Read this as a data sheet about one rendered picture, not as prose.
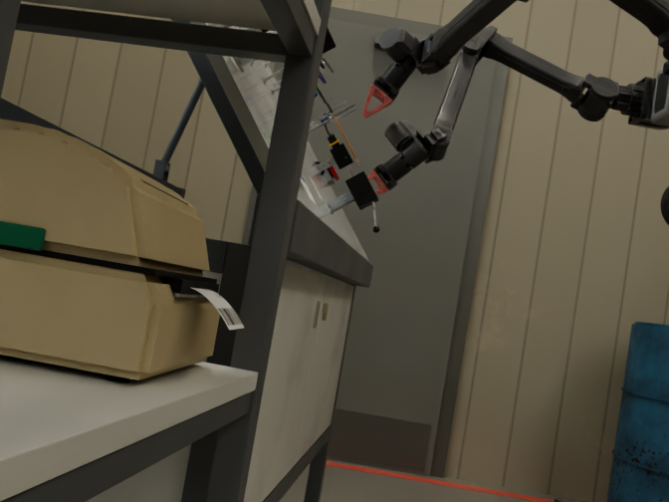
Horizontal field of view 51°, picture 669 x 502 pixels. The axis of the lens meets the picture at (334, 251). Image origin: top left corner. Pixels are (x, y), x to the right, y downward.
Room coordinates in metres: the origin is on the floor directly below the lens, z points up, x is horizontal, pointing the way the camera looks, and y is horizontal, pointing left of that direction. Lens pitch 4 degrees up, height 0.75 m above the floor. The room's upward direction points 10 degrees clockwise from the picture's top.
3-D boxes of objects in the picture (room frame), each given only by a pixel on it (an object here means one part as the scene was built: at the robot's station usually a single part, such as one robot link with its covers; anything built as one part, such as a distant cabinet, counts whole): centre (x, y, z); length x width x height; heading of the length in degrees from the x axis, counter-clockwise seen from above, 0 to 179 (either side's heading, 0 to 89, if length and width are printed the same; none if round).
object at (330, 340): (1.72, -0.03, 0.60); 0.55 x 0.03 x 0.39; 172
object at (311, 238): (1.44, -0.01, 0.83); 1.18 x 0.06 x 0.06; 172
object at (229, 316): (0.63, 0.10, 0.73); 0.06 x 0.05 x 0.03; 175
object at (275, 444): (1.17, 0.06, 0.60); 0.55 x 0.02 x 0.39; 172
